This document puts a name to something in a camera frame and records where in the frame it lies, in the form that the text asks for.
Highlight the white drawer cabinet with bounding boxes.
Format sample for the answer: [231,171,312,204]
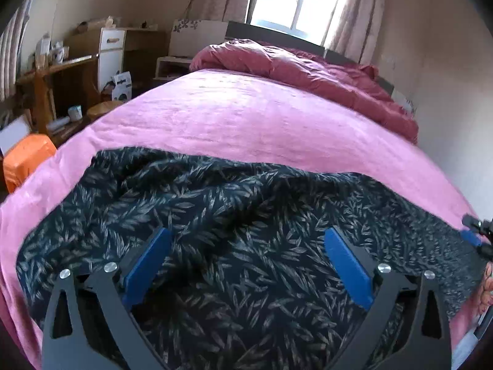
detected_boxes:
[98,28,125,92]

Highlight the black leaf-print pants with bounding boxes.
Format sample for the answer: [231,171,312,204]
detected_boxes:
[17,147,486,369]

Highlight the person's right hand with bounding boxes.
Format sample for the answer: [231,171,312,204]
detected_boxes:
[477,261,493,316]

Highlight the dark bed headboard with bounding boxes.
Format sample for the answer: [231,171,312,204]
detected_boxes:
[225,21,396,97]

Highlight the beige patterned curtain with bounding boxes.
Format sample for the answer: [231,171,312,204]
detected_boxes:
[324,0,385,64]

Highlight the white floral cardboard box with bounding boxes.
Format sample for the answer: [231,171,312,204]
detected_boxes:
[168,19,229,59]

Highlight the pink plush bed blanket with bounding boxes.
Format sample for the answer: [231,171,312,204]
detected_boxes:
[1,70,471,368]

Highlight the round wooden stool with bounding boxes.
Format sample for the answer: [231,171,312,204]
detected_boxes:
[87,100,124,122]

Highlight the dark red quilted duvet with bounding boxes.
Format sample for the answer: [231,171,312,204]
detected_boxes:
[190,39,419,144]

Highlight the bright window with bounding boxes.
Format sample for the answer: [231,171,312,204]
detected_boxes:
[250,0,348,47]

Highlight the wooden desk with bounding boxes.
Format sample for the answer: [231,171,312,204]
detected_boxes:
[16,54,100,147]

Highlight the orange plastic stool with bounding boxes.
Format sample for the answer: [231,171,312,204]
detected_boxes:
[2,134,57,194]

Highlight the white black product box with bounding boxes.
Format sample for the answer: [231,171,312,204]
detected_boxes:
[112,71,132,102]

